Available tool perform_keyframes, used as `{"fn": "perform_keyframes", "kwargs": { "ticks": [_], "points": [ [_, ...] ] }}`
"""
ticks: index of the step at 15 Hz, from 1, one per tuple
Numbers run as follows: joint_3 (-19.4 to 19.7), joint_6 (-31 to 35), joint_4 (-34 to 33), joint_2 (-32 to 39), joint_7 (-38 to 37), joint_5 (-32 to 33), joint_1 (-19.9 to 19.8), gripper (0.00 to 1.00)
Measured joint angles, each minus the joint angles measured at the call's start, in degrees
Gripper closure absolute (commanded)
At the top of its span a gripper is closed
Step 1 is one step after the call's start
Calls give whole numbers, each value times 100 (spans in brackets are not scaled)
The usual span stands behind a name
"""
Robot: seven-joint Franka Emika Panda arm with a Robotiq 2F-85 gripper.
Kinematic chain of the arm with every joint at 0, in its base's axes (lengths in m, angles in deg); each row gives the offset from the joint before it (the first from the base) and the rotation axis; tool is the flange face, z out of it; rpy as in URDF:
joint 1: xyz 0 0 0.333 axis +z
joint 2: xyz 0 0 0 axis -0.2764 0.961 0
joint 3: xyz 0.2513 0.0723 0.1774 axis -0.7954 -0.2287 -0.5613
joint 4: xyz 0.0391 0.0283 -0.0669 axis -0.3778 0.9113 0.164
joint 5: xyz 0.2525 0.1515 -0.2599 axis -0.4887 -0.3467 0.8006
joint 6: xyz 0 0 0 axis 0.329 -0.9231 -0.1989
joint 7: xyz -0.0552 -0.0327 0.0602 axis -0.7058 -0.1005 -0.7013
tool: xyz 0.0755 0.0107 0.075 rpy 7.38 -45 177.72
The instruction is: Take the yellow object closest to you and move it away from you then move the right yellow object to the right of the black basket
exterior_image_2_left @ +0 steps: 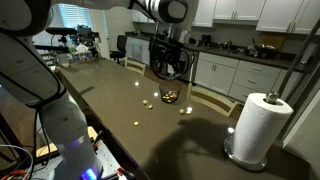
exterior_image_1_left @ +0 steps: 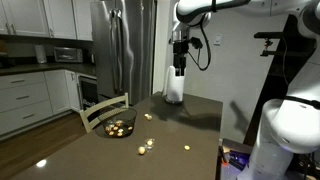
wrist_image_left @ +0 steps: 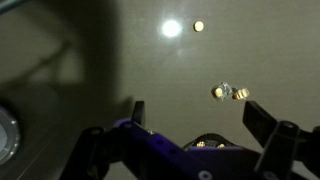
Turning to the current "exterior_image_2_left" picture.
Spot wooden cutting board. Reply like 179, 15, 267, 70
259, 32, 287, 51

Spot metal paper towel holder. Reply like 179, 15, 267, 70
223, 91, 280, 173

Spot kitchen faucet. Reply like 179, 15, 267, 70
218, 39, 234, 51

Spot white upper cabinet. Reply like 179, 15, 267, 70
192, 0, 218, 28
213, 0, 267, 22
255, 0, 320, 36
130, 9, 156, 24

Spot white cable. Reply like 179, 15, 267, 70
0, 143, 35, 174

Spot white lower cabinet run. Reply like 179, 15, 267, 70
194, 52, 301, 103

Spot beige wooden chair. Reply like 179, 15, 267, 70
186, 83, 238, 118
124, 55, 147, 77

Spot black camera rig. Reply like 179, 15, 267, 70
76, 24, 101, 46

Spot black cooking pan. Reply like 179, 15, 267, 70
246, 38, 278, 59

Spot black camera stand bar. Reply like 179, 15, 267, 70
45, 27, 78, 46

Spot dark kitchen countertop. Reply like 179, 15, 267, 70
124, 31, 308, 73

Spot black office chair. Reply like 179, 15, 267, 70
109, 34, 129, 64

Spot grey tripod pole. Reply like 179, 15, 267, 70
277, 18, 320, 111

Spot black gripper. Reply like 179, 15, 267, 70
154, 34, 184, 78

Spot white paper towel roll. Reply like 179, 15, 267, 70
232, 92, 295, 164

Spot black red clamp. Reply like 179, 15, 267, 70
105, 166, 136, 180

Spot window blinds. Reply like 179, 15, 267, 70
58, 3, 93, 29

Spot orange cable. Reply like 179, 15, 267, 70
0, 169, 31, 180

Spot aluminium breadboard base plate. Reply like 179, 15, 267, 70
28, 139, 126, 180

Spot light wooden board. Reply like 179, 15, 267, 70
34, 125, 100, 158

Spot black coffee maker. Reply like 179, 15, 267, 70
200, 34, 212, 48

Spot black wire mesh basket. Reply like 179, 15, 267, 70
158, 81, 182, 105

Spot tissue box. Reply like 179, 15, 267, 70
71, 43, 94, 63

